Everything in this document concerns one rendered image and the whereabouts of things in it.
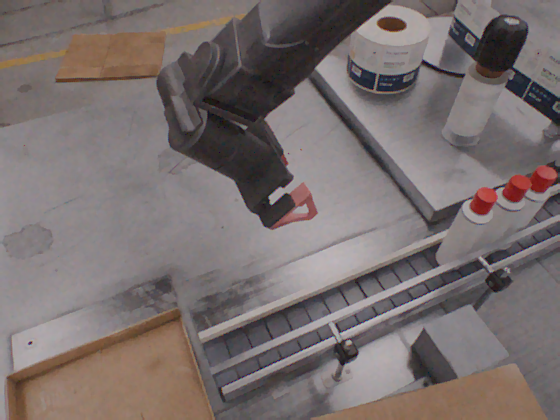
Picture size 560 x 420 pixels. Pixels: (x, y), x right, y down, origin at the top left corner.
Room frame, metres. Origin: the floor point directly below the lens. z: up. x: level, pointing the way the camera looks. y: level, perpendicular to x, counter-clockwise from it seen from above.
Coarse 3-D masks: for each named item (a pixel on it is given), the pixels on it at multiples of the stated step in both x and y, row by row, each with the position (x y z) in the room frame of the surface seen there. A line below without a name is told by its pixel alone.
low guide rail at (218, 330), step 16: (432, 240) 0.46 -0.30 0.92; (384, 256) 0.42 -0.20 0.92; (400, 256) 0.43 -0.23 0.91; (352, 272) 0.39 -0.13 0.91; (368, 272) 0.40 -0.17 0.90; (320, 288) 0.36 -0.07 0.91; (272, 304) 0.33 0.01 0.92; (288, 304) 0.33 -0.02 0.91; (240, 320) 0.30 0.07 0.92; (208, 336) 0.27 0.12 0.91
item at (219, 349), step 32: (416, 256) 0.45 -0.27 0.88; (352, 288) 0.38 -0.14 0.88; (384, 288) 0.38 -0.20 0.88; (416, 288) 0.38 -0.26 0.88; (256, 320) 0.31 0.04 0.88; (288, 320) 0.31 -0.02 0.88; (352, 320) 0.31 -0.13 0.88; (224, 352) 0.25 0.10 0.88; (288, 352) 0.25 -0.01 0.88; (224, 384) 0.20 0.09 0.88
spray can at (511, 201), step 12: (516, 180) 0.47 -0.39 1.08; (528, 180) 0.47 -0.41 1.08; (504, 192) 0.46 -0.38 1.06; (516, 192) 0.45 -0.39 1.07; (504, 204) 0.45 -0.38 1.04; (516, 204) 0.45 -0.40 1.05; (504, 216) 0.44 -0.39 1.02; (516, 216) 0.44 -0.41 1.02; (492, 228) 0.44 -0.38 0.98; (504, 228) 0.44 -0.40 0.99; (480, 240) 0.45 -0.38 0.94; (492, 240) 0.44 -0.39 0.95
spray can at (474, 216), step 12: (480, 192) 0.44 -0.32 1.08; (492, 192) 0.44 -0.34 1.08; (468, 204) 0.45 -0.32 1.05; (480, 204) 0.43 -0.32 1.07; (492, 204) 0.42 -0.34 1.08; (456, 216) 0.45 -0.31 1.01; (468, 216) 0.43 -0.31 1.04; (480, 216) 0.42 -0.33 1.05; (492, 216) 0.43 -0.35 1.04; (456, 228) 0.43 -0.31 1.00; (468, 228) 0.42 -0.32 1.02; (480, 228) 0.41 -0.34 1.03; (444, 240) 0.44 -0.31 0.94; (456, 240) 0.42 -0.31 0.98; (468, 240) 0.41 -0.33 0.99; (444, 252) 0.43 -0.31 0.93; (456, 252) 0.42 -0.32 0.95; (468, 252) 0.42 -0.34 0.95
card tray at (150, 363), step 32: (160, 320) 0.33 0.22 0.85; (64, 352) 0.26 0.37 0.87; (96, 352) 0.27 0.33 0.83; (128, 352) 0.27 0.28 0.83; (160, 352) 0.27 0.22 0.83; (192, 352) 0.27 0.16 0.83; (32, 384) 0.22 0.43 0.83; (64, 384) 0.22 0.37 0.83; (96, 384) 0.22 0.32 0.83; (128, 384) 0.22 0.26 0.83; (160, 384) 0.22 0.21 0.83; (192, 384) 0.22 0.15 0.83; (32, 416) 0.16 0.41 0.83; (64, 416) 0.16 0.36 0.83; (96, 416) 0.16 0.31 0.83; (128, 416) 0.16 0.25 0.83; (160, 416) 0.16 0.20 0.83; (192, 416) 0.16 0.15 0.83
